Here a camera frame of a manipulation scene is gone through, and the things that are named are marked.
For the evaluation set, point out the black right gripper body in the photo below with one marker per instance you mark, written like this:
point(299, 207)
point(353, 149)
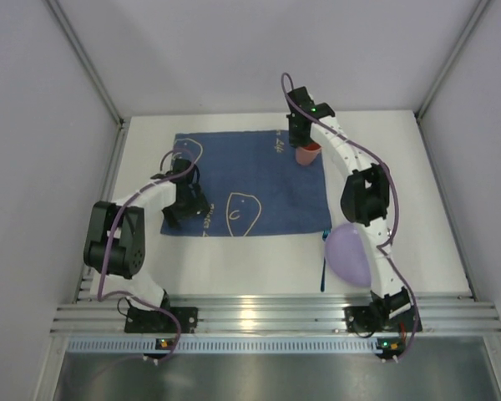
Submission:
point(299, 139)

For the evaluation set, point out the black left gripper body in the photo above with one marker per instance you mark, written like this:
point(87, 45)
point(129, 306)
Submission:
point(185, 207)

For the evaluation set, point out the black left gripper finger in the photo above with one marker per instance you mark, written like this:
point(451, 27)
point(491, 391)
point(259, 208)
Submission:
point(203, 209)
point(172, 217)

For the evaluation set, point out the orange plastic cup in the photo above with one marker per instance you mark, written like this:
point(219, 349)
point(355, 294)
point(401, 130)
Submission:
point(305, 155)

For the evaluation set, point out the blue cloth placemat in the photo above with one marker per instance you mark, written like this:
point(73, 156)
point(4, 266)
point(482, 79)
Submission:
point(254, 186)

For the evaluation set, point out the purple plastic plate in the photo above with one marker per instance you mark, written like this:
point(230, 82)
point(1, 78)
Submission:
point(346, 256)

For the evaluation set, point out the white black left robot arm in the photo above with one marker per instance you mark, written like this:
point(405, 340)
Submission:
point(116, 241)

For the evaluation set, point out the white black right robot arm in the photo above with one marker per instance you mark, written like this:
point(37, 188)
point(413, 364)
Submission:
point(369, 201)

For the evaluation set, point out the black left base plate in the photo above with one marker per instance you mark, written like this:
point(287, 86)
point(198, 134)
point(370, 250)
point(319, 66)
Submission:
point(142, 321)

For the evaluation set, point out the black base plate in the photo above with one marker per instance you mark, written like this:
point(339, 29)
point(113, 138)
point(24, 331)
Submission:
point(142, 321)
point(363, 321)

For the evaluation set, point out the perforated metal cable tray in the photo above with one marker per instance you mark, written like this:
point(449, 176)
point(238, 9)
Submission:
point(228, 345)

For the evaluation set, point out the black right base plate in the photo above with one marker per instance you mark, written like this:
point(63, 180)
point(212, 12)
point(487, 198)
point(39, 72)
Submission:
point(363, 321)

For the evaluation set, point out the right aluminium corner post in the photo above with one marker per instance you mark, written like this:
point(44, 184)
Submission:
point(466, 33)

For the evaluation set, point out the aluminium corner post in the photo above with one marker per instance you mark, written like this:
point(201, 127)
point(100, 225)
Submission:
point(61, 19)
point(466, 33)

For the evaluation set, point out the left aluminium corner post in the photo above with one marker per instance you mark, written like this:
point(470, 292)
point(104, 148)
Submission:
point(61, 19)

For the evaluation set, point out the aluminium mounting rail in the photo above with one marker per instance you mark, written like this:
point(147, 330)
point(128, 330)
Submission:
point(295, 315)

